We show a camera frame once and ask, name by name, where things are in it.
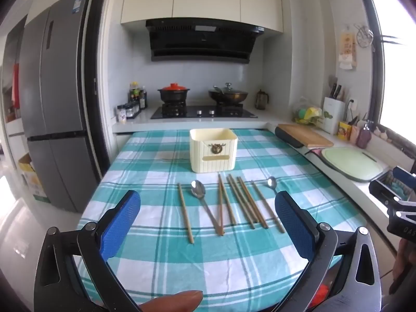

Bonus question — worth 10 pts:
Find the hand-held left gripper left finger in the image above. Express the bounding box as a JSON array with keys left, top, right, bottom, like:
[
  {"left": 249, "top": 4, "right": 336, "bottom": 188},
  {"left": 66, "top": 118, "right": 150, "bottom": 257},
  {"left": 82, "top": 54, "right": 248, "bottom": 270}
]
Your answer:
[{"left": 34, "top": 190, "right": 144, "bottom": 312}]

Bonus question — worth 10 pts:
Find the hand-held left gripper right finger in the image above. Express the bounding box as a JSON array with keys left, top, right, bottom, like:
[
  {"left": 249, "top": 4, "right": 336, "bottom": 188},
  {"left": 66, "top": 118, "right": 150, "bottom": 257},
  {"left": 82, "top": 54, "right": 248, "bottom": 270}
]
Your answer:
[{"left": 271, "top": 191, "right": 382, "bottom": 312}]

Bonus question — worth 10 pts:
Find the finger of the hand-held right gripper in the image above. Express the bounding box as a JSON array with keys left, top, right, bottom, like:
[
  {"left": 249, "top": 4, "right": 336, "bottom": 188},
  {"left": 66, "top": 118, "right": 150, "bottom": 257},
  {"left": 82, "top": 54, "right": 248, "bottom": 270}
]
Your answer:
[
  {"left": 392, "top": 166, "right": 416, "bottom": 191},
  {"left": 369, "top": 180, "right": 416, "bottom": 218}
]

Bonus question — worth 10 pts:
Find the small steel spoon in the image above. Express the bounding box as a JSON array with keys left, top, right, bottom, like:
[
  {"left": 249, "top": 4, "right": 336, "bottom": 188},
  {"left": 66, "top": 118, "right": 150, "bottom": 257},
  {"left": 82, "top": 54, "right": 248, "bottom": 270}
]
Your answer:
[{"left": 267, "top": 176, "right": 283, "bottom": 199}]

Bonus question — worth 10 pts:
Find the large steel spoon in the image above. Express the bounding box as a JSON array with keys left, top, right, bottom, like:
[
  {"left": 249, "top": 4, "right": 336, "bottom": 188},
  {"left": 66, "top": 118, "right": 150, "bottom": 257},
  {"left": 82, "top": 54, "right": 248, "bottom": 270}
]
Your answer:
[{"left": 191, "top": 180, "right": 222, "bottom": 235}]

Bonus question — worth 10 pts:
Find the cream ribbed utensil holder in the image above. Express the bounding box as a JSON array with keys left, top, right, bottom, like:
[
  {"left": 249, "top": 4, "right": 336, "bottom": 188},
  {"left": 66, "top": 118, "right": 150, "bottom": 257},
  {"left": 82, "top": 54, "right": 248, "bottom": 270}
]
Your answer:
[{"left": 189, "top": 128, "right": 238, "bottom": 173}]

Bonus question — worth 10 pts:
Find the person's left hand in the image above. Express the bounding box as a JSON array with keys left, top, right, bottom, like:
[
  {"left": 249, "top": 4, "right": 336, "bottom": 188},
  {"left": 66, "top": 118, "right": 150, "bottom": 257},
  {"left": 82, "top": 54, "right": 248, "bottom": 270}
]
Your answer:
[{"left": 140, "top": 290, "right": 204, "bottom": 312}]

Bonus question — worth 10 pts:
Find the green cutting board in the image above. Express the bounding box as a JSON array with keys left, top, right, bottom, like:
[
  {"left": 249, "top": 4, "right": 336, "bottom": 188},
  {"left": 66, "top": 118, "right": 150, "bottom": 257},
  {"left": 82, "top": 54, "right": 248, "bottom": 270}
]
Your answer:
[{"left": 322, "top": 147, "right": 387, "bottom": 183}]

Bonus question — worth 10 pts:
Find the purple soap dispenser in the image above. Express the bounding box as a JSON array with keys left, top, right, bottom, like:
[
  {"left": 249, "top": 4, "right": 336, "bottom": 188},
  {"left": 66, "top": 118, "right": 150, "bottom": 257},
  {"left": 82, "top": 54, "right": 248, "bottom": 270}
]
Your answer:
[{"left": 356, "top": 120, "right": 374, "bottom": 148}]

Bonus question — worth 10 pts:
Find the teal checked tablecloth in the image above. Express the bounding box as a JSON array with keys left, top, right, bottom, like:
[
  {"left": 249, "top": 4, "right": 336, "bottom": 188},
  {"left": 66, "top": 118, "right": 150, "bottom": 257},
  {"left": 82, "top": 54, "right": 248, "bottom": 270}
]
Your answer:
[{"left": 76, "top": 129, "right": 368, "bottom": 312}]

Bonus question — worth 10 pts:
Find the white knife block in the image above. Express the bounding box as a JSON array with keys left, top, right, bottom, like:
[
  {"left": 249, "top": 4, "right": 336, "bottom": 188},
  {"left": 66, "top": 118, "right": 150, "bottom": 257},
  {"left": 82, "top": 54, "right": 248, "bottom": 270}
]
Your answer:
[{"left": 322, "top": 97, "right": 346, "bottom": 135}]

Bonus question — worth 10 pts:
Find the wooden cutting board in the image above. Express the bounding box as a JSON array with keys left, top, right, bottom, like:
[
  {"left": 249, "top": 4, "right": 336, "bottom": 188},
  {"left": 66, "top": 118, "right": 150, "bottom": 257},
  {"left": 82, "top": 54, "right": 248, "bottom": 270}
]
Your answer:
[{"left": 278, "top": 123, "right": 335, "bottom": 148}]

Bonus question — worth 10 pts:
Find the cardboard box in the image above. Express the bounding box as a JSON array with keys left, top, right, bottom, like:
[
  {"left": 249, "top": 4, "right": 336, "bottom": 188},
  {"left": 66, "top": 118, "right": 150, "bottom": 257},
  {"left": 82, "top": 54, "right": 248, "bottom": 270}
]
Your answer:
[{"left": 18, "top": 154, "right": 49, "bottom": 202}]

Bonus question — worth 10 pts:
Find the window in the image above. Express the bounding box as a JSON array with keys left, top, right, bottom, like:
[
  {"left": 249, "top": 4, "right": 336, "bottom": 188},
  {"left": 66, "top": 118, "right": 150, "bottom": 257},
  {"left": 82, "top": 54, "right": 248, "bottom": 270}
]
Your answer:
[{"left": 364, "top": 0, "right": 416, "bottom": 144}]

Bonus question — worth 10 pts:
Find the plastic bag of produce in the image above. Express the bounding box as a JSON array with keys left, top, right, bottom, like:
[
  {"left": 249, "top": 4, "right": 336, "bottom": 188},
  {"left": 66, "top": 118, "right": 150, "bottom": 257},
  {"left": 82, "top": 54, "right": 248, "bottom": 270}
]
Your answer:
[{"left": 291, "top": 97, "right": 324, "bottom": 126}]

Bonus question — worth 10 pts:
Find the glass pitcher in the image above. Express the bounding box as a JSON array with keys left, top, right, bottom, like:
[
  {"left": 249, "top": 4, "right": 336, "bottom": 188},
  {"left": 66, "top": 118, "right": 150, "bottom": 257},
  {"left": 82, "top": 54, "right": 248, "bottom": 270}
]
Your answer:
[{"left": 255, "top": 89, "right": 270, "bottom": 110}]

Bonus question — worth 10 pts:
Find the black clay pot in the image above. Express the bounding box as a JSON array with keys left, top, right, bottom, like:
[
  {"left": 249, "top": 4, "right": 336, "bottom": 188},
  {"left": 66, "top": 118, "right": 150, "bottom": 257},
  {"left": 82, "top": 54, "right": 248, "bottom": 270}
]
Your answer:
[{"left": 158, "top": 88, "right": 191, "bottom": 105}]

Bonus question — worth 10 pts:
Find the grey refrigerator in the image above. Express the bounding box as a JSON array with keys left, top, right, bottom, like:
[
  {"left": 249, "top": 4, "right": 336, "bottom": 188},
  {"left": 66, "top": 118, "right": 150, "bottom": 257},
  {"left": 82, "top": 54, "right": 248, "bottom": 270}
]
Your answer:
[{"left": 18, "top": 0, "right": 101, "bottom": 213}]

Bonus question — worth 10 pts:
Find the black gas stove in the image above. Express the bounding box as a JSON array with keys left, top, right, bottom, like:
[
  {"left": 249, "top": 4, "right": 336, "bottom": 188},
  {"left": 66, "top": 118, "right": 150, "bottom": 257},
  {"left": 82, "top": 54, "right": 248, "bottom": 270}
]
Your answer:
[{"left": 150, "top": 104, "right": 259, "bottom": 120}]

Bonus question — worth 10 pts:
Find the dark wok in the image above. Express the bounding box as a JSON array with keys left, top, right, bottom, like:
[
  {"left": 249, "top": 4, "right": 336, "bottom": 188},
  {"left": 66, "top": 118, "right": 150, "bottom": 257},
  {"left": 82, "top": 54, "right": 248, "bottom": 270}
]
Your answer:
[{"left": 208, "top": 86, "right": 249, "bottom": 105}]

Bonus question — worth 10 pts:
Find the glass wok lid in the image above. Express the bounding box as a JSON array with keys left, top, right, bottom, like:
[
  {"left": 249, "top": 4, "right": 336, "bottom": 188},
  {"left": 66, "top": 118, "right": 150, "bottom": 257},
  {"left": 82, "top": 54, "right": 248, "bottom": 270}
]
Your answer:
[{"left": 213, "top": 83, "right": 239, "bottom": 95}]

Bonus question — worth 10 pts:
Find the black range hood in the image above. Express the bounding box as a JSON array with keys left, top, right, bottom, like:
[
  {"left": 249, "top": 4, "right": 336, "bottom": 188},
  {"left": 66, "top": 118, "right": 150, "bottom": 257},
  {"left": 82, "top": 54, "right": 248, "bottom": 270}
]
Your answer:
[{"left": 145, "top": 19, "right": 265, "bottom": 64}]

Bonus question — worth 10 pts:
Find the wall calendar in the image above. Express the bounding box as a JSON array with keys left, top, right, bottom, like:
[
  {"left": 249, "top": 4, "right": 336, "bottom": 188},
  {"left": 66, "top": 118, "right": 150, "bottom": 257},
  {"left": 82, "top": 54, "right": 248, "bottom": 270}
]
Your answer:
[{"left": 338, "top": 32, "right": 358, "bottom": 70}]

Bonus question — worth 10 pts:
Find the hanging wire trivet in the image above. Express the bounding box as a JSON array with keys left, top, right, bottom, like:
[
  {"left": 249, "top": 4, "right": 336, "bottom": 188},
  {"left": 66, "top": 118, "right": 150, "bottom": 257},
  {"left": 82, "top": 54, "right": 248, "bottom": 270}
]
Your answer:
[{"left": 353, "top": 23, "right": 376, "bottom": 51}]

